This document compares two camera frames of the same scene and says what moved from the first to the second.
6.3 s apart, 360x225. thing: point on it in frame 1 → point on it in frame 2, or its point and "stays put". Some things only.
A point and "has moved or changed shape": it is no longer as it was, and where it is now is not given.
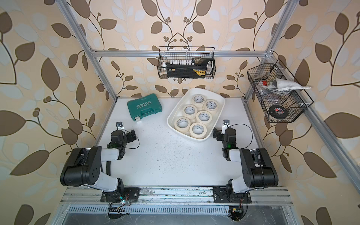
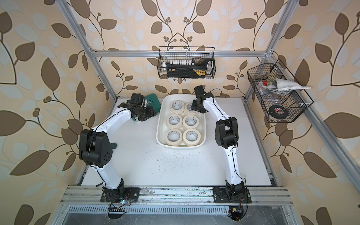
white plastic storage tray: (186, 100) has moved or changed shape
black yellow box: (197, 68) stays put
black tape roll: (278, 112) stays put
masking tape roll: (210, 105) has moved or changed shape
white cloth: (278, 84) stays put
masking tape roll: (182, 124) → (173, 137)
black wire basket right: (282, 97) stays put
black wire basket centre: (192, 62) stays put
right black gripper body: (220, 137) → (196, 106)
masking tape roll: (198, 131) → (191, 137)
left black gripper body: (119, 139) → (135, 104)
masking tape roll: (198, 99) has moved or changed shape
